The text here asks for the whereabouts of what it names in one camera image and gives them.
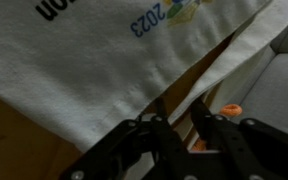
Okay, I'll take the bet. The white printed tote bag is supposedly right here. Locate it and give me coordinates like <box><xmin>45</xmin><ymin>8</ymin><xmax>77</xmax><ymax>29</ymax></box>
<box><xmin>0</xmin><ymin>0</ymin><xmax>288</xmax><ymax>154</ymax></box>

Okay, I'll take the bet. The light grey sofa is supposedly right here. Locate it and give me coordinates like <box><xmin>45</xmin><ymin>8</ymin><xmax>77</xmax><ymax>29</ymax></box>
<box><xmin>213</xmin><ymin>6</ymin><xmax>288</xmax><ymax>141</ymax></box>

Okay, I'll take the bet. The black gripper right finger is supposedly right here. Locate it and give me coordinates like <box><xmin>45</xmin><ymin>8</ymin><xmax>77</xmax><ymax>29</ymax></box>
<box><xmin>188</xmin><ymin>98</ymin><xmax>288</xmax><ymax>180</ymax></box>

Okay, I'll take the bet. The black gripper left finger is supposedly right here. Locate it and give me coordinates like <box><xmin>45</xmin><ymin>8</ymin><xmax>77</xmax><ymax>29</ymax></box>
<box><xmin>58</xmin><ymin>96</ymin><xmax>189</xmax><ymax>180</ymax></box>

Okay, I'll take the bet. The orange octopus plush toy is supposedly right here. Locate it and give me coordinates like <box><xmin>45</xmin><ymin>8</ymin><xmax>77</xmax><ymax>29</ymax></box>
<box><xmin>190</xmin><ymin>103</ymin><xmax>243</xmax><ymax>153</ymax></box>

